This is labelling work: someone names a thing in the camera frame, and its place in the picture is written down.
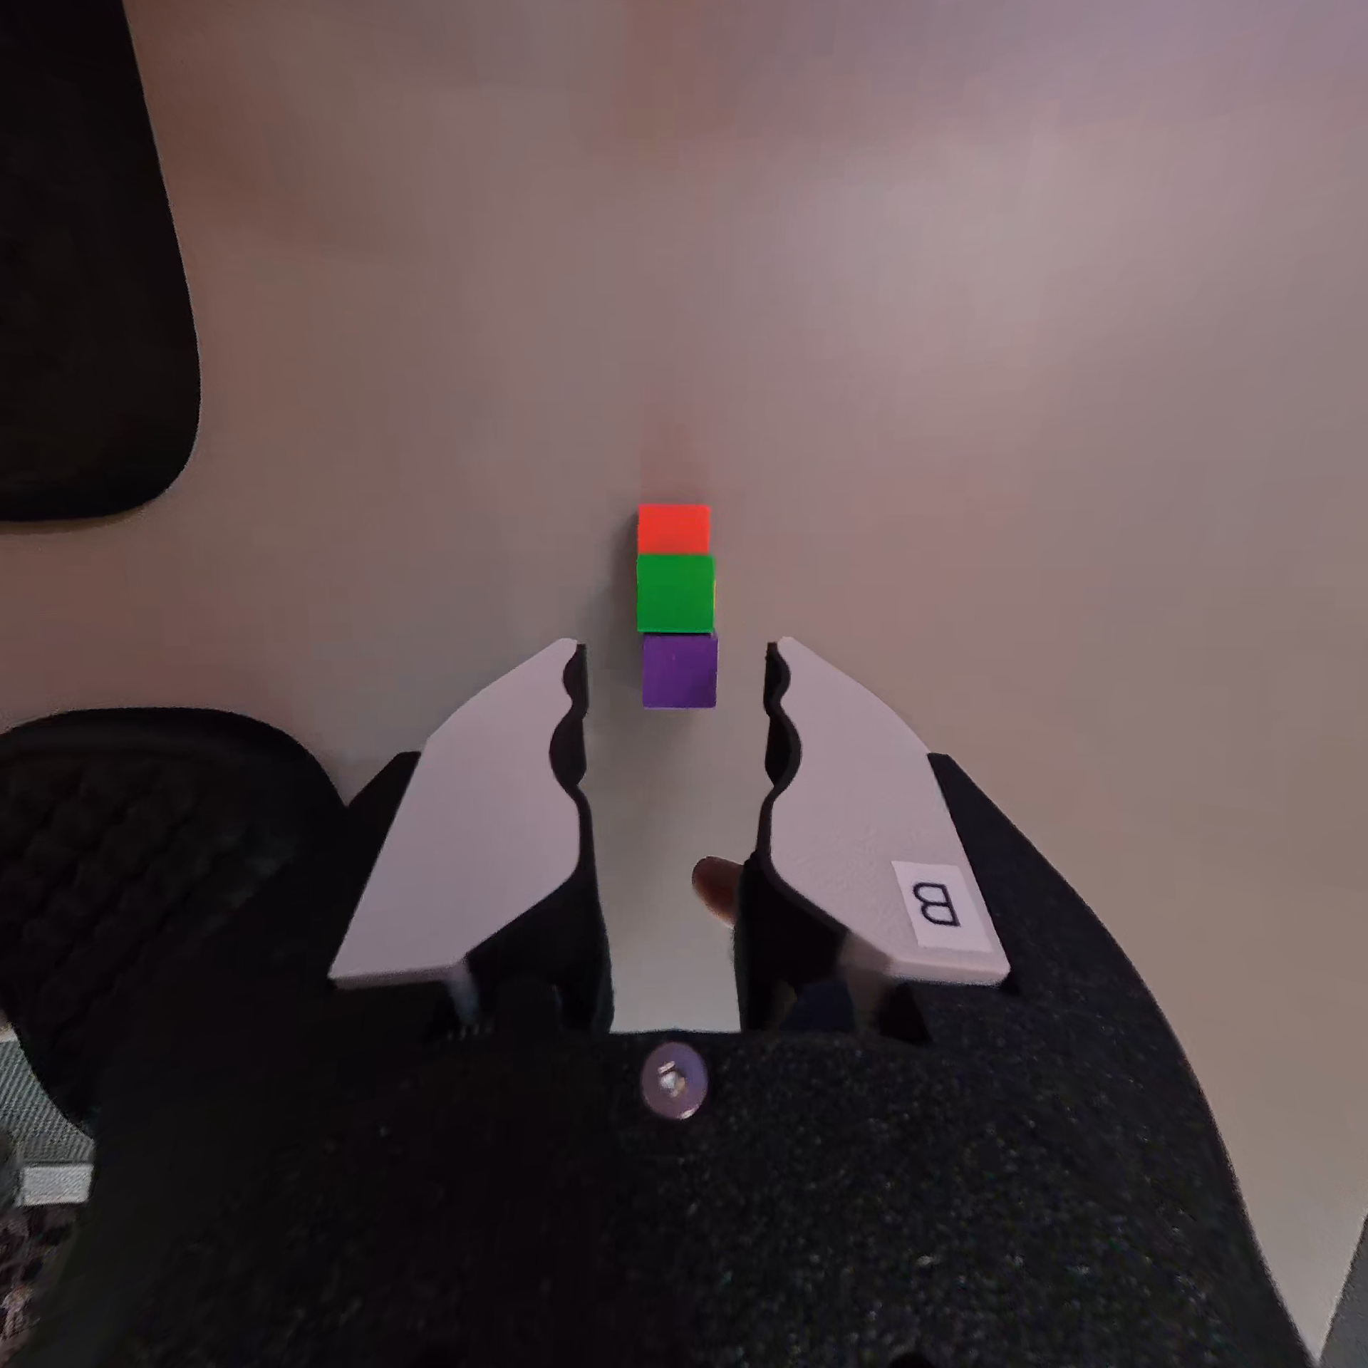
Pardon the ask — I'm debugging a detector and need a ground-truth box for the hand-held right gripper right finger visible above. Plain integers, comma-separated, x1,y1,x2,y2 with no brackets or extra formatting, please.
749,636,1014,986

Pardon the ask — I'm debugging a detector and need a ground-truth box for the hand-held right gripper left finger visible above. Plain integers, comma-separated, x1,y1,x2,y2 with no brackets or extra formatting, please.
327,636,597,1027

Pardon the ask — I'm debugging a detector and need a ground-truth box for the purple cube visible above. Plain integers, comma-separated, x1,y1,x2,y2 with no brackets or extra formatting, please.
642,631,718,711

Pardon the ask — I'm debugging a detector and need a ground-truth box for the green cube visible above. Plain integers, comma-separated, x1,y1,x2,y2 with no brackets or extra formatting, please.
638,551,718,636

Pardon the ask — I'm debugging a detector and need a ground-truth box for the red cube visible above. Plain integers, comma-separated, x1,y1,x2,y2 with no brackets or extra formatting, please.
638,503,715,558

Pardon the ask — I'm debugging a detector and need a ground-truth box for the black mesh office chair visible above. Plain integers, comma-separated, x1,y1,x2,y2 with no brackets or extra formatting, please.
0,707,355,1139

